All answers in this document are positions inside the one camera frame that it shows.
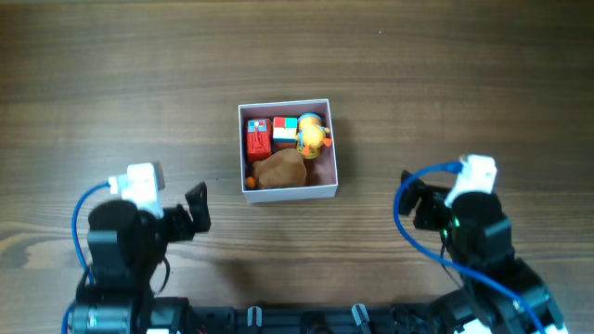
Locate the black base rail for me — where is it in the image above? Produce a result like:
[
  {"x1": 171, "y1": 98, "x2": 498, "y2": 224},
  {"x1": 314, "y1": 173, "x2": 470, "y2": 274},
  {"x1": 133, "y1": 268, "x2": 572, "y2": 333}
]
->
[{"x1": 185, "y1": 303, "x2": 465, "y2": 334}]

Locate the multicoloured puzzle cube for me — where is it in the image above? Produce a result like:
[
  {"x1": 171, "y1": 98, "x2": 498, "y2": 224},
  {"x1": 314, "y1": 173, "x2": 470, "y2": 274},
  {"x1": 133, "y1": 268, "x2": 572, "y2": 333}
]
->
[{"x1": 273, "y1": 117, "x2": 298, "y2": 150}]

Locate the brown plush capybara toy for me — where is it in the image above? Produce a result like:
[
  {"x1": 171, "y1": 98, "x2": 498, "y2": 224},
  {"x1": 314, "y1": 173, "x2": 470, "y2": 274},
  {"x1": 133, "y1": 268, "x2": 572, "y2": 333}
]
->
[{"x1": 246, "y1": 148, "x2": 307, "y2": 190}]

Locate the white cardboard box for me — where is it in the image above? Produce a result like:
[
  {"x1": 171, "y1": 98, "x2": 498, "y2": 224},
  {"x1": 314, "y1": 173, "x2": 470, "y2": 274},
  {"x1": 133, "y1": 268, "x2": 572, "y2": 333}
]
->
[{"x1": 239, "y1": 98, "x2": 338, "y2": 203}]

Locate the red toy truck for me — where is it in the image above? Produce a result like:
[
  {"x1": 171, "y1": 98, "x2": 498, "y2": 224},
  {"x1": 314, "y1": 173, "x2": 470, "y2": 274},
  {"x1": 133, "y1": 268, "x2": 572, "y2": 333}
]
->
[{"x1": 246, "y1": 119, "x2": 272, "y2": 162}]

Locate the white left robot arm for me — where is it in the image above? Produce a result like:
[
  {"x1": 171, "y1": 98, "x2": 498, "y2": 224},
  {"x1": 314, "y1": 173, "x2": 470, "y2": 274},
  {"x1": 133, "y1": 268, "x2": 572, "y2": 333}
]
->
[{"x1": 61, "y1": 183, "x2": 430, "y2": 334}]

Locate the yellow duck toy blue hat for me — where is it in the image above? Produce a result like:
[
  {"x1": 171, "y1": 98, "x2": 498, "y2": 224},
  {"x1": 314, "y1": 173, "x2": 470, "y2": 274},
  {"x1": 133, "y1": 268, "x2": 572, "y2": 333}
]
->
[{"x1": 296, "y1": 113, "x2": 332, "y2": 155}]

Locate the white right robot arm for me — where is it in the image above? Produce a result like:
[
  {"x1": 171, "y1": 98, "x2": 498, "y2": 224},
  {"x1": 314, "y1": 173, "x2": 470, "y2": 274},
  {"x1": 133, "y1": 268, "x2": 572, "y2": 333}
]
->
[{"x1": 399, "y1": 181, "x2": 565, "y2": 333}]

